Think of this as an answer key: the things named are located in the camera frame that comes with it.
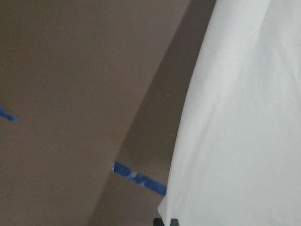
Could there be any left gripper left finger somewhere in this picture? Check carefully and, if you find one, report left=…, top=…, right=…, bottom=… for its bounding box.
left=153, top=218, right=164, bottom=226

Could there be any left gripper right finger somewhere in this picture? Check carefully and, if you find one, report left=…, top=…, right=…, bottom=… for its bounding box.
left=170, top=218, right=179, bottom=226

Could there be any cream long-sleeve cat shirt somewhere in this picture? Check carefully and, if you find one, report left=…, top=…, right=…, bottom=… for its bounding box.
left=158, top=0, right=301, bottom=226

